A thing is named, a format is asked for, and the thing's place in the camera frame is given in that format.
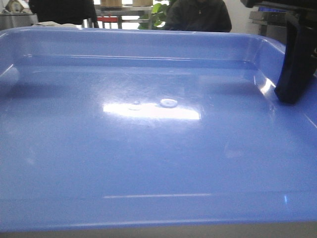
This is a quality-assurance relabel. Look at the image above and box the green plant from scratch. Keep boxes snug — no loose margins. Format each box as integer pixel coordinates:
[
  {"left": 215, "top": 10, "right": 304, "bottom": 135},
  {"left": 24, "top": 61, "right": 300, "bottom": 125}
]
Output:
[{"left": 138, "top": 0, "right": 175, "bottom": 30}]

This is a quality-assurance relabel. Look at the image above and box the person in dark jacket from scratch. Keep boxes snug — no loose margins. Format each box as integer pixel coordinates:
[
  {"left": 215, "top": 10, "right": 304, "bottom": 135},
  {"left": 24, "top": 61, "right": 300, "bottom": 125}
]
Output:
[{"left": 164, "top": 0, "right": 232, "bottom": 32}]

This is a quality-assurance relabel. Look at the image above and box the person in black clothes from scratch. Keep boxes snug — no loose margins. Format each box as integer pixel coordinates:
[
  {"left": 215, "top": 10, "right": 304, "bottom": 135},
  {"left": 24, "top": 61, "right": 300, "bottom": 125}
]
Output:
[{"left": 29, "top": 0, "right": 98, "bottom": 28}]

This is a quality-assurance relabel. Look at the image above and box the background metal shelving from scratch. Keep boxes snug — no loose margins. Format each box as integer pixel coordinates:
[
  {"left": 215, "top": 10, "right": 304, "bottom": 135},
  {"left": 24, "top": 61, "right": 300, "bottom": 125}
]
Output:
[{"left": 82, "top": 0, "right": 153, "bottom": 29}]

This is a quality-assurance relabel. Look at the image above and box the blue plastic tray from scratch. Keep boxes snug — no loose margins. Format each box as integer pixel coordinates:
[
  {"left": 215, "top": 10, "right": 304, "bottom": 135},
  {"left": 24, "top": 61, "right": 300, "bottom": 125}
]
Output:
[{"left": 0, "top": 27, "right": 317, "bottom": 238}]

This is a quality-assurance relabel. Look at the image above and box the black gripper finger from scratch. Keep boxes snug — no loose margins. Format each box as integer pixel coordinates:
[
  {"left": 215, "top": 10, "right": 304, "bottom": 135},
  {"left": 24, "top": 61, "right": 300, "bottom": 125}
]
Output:
[{"left": 274, "top": 11, "right": 317, "bottom": 104}]

